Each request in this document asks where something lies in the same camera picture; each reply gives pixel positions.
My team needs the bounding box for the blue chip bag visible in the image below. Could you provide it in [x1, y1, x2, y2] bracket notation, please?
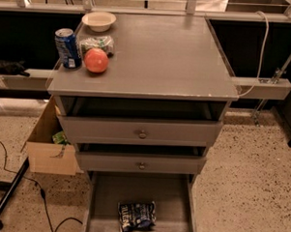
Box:
[118, 201, 156, 232]

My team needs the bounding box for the black object on rail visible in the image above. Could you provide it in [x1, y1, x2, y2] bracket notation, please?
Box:
[0, 59, 30, 77]

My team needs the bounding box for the green packet in box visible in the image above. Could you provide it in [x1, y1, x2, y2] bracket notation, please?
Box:
[52, 130, 69, 145]

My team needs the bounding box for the black floor cable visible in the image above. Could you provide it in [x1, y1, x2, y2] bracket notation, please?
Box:
[0, 137, 87, 232]

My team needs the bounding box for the grey drawer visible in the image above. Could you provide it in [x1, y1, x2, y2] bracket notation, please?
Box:
[81, 172, 197, 232]
[75, 143, 206, 174]
[55, 96, 225, 147]

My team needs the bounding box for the grey top drawer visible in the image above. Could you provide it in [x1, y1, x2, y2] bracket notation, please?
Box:
[55, 96, 225, 147]

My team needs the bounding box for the grey drawer cabinet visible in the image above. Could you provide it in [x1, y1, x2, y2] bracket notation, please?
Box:
[42, 9, 244, 188]

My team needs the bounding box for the grey middle drawer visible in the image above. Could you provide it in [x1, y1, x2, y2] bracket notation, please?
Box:
[75, 143, 206, 174]

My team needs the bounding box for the black metal floor bar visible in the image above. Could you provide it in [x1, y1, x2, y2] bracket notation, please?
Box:
[0, 159, 29, 230]

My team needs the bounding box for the white bowl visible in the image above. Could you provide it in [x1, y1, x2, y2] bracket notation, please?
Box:
[82, 12, 117, 32]

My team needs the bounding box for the grey bottom drawer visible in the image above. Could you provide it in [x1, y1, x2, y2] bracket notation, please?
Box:
[81, 172, 197, 232]

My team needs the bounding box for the red apple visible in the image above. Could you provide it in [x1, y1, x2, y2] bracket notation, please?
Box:
[84, 48, 109, 73]

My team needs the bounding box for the white hanging cable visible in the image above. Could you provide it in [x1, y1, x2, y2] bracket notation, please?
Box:
[237, 9, 270, 99]

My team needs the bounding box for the blue soda can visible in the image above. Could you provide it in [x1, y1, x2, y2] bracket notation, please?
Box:
[55, 28, 82, 70]

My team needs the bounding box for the cardboard box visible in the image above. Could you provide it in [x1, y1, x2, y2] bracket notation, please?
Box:
[26, 98, 77, 176]

